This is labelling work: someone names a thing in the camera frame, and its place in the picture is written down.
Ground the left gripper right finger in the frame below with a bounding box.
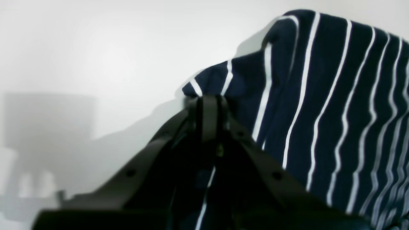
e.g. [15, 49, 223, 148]
[209, 96, 371, 230]

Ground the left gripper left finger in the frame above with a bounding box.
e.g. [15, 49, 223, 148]
[33, 96, 210, 230]

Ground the navy white striped T-shirt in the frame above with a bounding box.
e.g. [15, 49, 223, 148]
[182, 9, 408, 230]

